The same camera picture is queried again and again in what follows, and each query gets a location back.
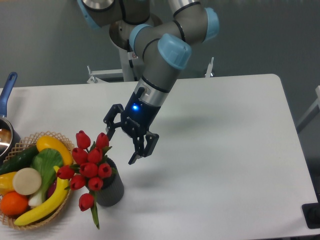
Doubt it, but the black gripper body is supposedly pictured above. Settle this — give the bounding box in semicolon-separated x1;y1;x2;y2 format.
120;94;161;138

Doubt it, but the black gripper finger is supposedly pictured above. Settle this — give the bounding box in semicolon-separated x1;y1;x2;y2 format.
103;104;124;140
128;131;159;165

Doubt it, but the red tulip bouquet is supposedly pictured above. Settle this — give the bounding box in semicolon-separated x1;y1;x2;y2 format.
56;130;118;229

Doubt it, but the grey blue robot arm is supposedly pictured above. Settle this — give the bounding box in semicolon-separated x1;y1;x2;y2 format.
78;0;220;164

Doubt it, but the grey ribbed vase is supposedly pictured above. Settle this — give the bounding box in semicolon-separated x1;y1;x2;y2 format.
96;157;125;207

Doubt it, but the green bok choy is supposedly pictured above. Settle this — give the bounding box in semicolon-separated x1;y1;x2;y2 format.
28;148;63;208

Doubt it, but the yellow banana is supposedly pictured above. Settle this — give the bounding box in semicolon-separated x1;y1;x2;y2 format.
14;177;69;226

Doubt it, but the purple red onion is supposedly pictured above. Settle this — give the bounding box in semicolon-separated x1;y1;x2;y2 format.
46;180;57;199

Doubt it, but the green cucumber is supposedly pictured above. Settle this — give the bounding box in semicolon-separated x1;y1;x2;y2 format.
0;145;39;175

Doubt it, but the round beige disc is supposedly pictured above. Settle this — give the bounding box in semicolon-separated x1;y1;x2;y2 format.
12;167;42;196

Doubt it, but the woven wicker basket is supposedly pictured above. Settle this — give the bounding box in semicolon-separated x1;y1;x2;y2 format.
0;131;75;231

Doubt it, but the yellow bell pepper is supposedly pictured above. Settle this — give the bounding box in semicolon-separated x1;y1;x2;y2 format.
0;171;17;196

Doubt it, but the orange fruit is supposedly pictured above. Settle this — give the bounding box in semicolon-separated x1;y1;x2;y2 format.
0;191;29;216

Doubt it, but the black device at edge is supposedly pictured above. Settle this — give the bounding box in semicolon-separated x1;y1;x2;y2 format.
301;202;320;229

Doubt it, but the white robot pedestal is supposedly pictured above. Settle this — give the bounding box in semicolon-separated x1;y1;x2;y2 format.
108;14;166;82

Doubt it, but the blue handled saucepan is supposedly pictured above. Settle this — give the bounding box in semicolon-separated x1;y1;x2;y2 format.
0;72;21;165

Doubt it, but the white frame at right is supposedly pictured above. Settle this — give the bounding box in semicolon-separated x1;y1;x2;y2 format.
295;85;320;134

